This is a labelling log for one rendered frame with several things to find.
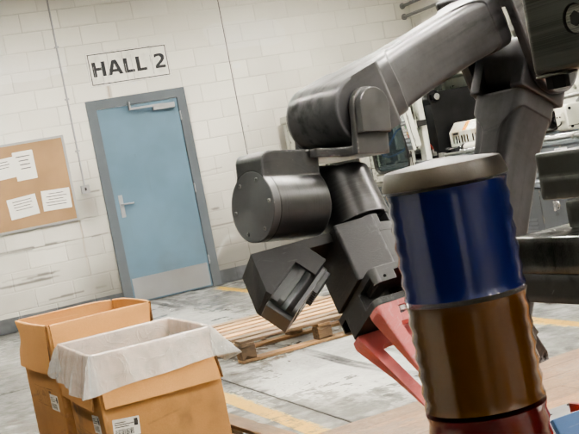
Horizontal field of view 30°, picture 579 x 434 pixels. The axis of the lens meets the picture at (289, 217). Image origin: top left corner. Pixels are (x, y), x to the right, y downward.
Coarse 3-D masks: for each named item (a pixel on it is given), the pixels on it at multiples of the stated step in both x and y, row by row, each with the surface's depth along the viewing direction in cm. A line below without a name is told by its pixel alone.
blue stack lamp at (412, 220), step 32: (416, 192) 32; (448, 192) 32; (480, 192) 32; (416, 224) 32; (448, 224) 32; (480, 224) 32; (512, 224) 33; (416, 256) 32; (448, 256) 32; (480, 256) 32; (512, 256) 32; (416, 288) 33; (448, 288) 32; (480, 288) 32; (512, 288) 32
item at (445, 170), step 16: (432, 160) 33; (448, 160) 32; (464, 160) 32; (480, 160) 32; (496, 160) 32; (384, 176) 33; (400, 176) 32; (416, 176) 32; (432, 176) 32; (448, 176) 31; (464, 176) 31; (480, 176) 32; (384, 192) 33; (400, 192) 32
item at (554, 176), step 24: (552, 168) 60; (576, 168) 59; (552, 192) 61; (576, 192) 59; (576, 216) 58; (528, 240) 58; (552, 240) 56; (576, 240) 55; (528, 264) 58; (552, 264) 57; (576, 264) 55; (528, 288) 59; (552, 288) 57; (576, 288) 55
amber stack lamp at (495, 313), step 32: (416, 320) 33; (448, 320) 32; (480, 320) 32; (512, 320) 32; (416, 352) 34; (448, 352) 32; (480, 352) 32; (512, 352) 32; (448, 384) 32; (480, 384) 32; (512, 384) 32; (448, 416) 32; (480, 416) 32
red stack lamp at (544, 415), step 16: (544, 400) 33; (432, 416) 34; (496, 416) 32; (512, 416) 32; (528, 416) 32; (544, 416) 33; (432, 432) 33; (448, 432) 33; (464, 432) 32; (480, 432) 32; (496, 432) 32; (512, 432) 32; (528, 432) 32; (544, 432) 33
